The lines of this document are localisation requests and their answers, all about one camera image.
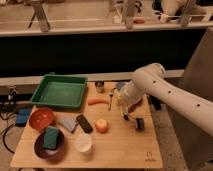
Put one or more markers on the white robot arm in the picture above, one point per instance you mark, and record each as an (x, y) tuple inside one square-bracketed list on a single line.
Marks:
[(150, 80)]

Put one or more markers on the blue plastic cup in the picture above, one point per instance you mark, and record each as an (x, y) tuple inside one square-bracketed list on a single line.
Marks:
[(120, 85)]

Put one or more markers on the white translucent cup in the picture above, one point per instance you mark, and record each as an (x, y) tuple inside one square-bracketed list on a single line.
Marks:
[(83, 143)]

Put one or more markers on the metal fork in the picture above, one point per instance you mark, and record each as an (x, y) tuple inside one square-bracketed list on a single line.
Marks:
[(110, 100)]

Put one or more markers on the orange carrot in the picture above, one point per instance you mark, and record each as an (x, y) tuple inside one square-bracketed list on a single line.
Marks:
[(97, 101)]

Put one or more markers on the brown pine cone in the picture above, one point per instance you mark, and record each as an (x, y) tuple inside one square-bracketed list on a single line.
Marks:
[(134, 106)]

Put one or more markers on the orange apple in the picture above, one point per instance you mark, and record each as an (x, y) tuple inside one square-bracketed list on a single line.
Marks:
[(101, 125)]

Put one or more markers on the black dish brush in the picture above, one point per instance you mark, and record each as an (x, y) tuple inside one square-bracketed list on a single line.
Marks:
[(139, 123)]

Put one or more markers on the green plastic tray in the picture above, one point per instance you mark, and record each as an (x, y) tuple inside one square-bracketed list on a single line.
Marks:
[(58, 91)]

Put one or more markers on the green sponge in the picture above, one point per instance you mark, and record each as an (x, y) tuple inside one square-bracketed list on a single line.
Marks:
[(50, 138)]

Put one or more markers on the red bowl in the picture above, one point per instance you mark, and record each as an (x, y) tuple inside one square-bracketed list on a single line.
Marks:
[(41, 118)]

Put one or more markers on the purple plate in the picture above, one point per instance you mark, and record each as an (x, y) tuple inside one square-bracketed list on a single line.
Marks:
[(47, 154)]

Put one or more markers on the blue box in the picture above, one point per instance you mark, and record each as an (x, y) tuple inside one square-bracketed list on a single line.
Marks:
[(22, 116)]

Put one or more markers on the black handled knife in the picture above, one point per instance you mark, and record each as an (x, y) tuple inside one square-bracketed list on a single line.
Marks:
[(125, 116)]

